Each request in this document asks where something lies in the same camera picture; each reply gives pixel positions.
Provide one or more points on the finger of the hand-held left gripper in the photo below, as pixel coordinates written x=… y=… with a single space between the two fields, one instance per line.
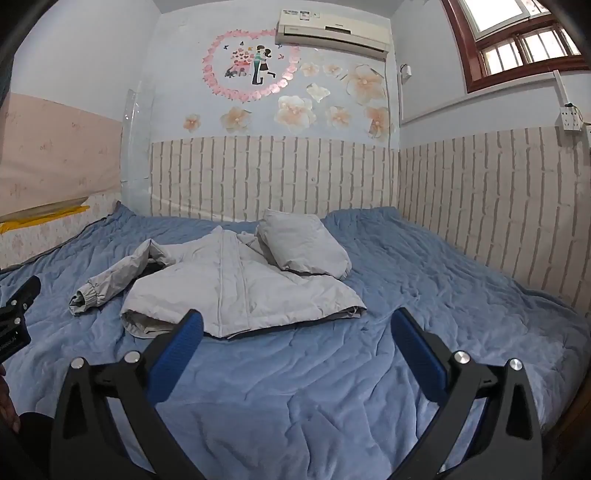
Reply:
x=27 y=288

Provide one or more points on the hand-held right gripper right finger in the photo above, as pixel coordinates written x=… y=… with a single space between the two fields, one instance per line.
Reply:
x=418 y=346

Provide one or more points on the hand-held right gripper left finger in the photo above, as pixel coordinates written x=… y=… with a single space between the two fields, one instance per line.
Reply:
x=178 y=344

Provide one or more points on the grey puffer jacket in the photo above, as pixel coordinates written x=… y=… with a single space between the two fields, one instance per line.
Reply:
x=240 y=286

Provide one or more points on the person's left hand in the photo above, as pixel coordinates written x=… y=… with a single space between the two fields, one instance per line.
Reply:
x=7 y=401

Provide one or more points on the yellow tape strip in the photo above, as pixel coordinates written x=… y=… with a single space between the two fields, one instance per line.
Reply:
x=51 y=217

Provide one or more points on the blue blanket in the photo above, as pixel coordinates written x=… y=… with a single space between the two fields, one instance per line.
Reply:
x=323 y=392

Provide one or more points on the pink padded panel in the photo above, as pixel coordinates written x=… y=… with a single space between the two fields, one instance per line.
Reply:
x=60 y=152

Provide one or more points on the clear plastic sheet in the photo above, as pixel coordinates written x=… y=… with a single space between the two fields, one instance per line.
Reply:
x=136 y=152

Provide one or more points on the air conditioner pipe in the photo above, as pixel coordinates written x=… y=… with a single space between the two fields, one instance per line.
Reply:
x=393 y=101

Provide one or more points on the white power strip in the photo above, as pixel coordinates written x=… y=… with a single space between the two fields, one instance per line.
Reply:
x=569 y=119

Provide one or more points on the white air conditioner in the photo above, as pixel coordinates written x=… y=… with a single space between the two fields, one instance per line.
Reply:
x=332 y=27

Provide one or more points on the brick-pattern wall panel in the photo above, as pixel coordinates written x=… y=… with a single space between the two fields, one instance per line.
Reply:
x=277 y=175
x=498 y=203

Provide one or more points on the group of flower wall stickers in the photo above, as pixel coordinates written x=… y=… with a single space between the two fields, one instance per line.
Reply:
x=295 y=110

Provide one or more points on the small white wall box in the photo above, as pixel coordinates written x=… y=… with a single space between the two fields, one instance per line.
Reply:
x=406 y=73

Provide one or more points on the pink heart wall sticker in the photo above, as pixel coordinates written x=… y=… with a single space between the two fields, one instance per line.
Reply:
x=258 y=60

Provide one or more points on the wooden frame window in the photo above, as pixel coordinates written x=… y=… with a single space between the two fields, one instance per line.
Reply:
x=508 y=41

